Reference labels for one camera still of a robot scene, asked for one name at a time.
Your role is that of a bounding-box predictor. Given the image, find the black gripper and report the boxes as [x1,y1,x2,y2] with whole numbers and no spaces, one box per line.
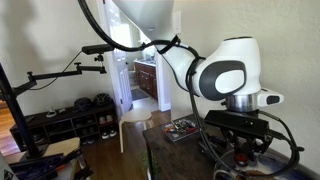
[222,128,268,165]

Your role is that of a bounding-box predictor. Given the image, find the black object with red spot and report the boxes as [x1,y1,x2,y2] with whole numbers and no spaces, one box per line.
[234,152,250,168]

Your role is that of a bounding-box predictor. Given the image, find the blue ceramic bowl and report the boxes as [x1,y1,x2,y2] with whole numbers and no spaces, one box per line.
[213,149,313,180]

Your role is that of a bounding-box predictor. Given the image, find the dark wooden console table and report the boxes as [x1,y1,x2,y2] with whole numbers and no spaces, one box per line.
[142,114,320,180]

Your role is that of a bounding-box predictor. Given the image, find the square blue-rimmed tray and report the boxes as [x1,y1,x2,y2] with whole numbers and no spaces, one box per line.
[161,117,201,144]

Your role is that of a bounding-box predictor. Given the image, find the orange pen-like tool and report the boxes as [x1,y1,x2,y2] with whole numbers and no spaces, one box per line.
[163,127,180,135]

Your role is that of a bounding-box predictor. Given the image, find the white round stool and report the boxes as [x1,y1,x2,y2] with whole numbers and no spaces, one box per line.
[118,107,153,154]

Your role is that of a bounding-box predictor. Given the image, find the brown wooden cabinet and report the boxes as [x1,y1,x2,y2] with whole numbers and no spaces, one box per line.
[134,60,159,101]

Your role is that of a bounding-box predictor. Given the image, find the black helmet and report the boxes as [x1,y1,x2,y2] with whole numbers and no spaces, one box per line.
[73,96,94,113]
[93,92,115,107]

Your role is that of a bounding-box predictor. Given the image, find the white door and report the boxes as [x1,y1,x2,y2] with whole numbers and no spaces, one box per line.
[95,0,135,116]

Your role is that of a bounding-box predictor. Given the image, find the dark shoe rack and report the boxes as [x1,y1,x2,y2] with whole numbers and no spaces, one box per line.
[9,102,120,153]

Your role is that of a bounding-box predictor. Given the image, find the black blue clamp tool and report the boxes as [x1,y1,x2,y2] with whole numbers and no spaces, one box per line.
[8,148,95,180]

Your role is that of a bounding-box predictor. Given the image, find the black stand pole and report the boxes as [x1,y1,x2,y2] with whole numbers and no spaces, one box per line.
[0,62,46,159]

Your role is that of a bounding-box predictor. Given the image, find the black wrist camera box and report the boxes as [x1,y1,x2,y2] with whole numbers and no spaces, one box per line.
[204,109,271,138]

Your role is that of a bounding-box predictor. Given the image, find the white light switch plate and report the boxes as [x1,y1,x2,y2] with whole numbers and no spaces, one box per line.
[172,10,183,35]

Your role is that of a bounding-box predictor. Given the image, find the black bar camera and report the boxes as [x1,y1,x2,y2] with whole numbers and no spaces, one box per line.
[81,43,115,56]

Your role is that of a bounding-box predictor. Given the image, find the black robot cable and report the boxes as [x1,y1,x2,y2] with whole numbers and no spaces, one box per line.
[77,0,305,178]

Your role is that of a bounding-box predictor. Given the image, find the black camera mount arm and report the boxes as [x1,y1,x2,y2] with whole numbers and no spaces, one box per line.
[12,54,108,98]

